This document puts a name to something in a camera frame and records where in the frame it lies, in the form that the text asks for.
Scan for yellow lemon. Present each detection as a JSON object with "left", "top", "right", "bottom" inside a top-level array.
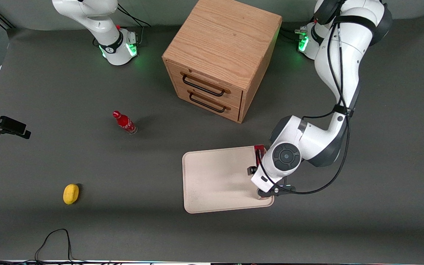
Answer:
[{"left": 63, "top": 184, "right": 80, "bottom": 205}]

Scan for black base cables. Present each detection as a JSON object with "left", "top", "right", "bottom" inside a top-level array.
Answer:
[
  {"left": 117, "top": 4, "right": 152, "bottom": 46},
  {"left": 279, "top": 7, "right": 321, "bottom": 43}
]

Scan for wooden drawer front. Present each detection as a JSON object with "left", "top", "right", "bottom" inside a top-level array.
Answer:
[
  {"left": 175, "top": 84, "right": 242, "bottom": 123},
  {"left": 167, "top": 61, "right": 243, "bottom": 108}
]

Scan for wooden drawer cabinet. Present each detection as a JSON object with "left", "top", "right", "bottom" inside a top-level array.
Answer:
[{"left": 162, "top": 0, "right": 283, "bottom": 124}]

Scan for black looped table cable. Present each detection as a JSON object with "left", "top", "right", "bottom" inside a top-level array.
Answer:
[{"left": 35, "top": 228, "right": 87, "bottom": 264}]

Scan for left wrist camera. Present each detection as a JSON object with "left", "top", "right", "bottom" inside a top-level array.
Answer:
[{"left": 257, "top": 183, "right": 297, "bottom": 198}]

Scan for black and wood drawer handle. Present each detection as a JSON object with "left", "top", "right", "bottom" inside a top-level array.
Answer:
[
  {"left": 180, "top": 71, "right": 231, "bottom": 98},
  {"left": 187, "top": 90, "right": 232, "bottom": 113}
]

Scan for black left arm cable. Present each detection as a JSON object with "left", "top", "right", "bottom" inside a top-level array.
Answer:
[{"left": 271, "top": 0, "right": 351, "bottom": 195}]

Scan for beige plastic tray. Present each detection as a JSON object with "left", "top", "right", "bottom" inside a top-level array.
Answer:
[{"left": 182, "top": 145, "right": 275, "bottom": 214}]

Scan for red cookie box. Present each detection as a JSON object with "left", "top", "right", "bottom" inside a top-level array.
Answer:
[{"left": 253, "top": 144, "right": 268, "bottom": 201}]

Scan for black right base cables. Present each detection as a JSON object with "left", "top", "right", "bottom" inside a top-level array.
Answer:
[{"left": 117, "top": 4, "right": 152, "bottom": 46}]

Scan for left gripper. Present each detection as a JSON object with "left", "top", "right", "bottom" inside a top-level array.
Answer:
[{"left": 247, "top": 163, "right": 283, "bottom": 192}]

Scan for red cola bottle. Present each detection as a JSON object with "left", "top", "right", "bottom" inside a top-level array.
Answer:
[{"left": 112, "top": 110, "right": 138, "bottom": 135}]

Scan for black left base cables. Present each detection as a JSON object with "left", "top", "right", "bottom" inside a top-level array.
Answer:
[{"left": 279, "top": 7, "right": 321, "bottom": 43}]

